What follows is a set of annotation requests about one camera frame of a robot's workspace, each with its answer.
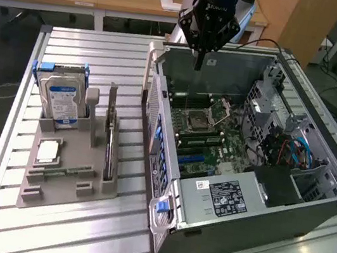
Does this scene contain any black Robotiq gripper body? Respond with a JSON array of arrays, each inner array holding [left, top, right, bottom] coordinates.
[[185, 0, 243, 58]]

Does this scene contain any green graphics card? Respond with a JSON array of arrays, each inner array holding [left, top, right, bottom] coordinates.
[[94, 81, 130, 186]]

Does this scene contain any beige case retention bar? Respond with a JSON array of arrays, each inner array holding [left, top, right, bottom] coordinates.
[[141, 40, 167, 94]]

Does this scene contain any open metal socket cover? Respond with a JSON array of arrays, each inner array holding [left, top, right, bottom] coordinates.
[[206, 96, 235, 127]]

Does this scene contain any wooden cabinet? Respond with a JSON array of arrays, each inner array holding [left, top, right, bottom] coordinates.
[[271, 0, 337, 72]]

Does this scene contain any metal disk bay cage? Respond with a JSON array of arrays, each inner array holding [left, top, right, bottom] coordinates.
[[238, 78, 292, 146]]

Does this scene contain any CPU socket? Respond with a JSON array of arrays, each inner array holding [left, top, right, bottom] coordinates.
[[186, 107, 214, 133]]

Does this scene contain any green motherboard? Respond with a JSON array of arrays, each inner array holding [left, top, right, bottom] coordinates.
[[151, 81, 267, 189]]

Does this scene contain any installed RAM stick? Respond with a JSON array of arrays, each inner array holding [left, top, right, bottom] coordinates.
[[178, 129, 224, 149]]

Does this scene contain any blue expansion slot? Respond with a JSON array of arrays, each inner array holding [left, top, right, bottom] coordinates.
[[177, 152, 205, 168]]

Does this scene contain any hard disk in blue caddy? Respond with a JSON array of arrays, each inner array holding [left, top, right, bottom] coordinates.
[[23, 55, 93, 130]]

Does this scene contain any grey power supply unit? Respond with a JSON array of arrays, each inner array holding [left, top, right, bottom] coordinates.
[[172, 162, 273, 237]]

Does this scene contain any blue case latch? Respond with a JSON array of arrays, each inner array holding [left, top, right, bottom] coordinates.
[[154, 198, 171, 216]]

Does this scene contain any silver CPU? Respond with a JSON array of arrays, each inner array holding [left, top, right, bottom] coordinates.
[[35, 139, 61, 166]]

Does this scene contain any green RAM stick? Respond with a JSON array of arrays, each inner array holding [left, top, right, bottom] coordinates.
[[42, 160, 92, 183]]

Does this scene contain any grey parts rack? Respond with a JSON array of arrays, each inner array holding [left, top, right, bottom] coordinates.
[[15, 78, 134, 223]]

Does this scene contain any open black PC case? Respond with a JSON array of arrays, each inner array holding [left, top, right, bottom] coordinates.
[[116, 27, 337, 253]]

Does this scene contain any black cable behind case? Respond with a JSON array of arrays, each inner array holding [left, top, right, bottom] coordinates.
[[236, 33, 302, 63]]

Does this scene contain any red wire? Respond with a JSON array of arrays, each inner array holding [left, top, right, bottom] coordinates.
[[277, 137, 293, 166]]

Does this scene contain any blue wire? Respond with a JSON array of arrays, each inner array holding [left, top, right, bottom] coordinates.
[[289, 136, 317, 171]]

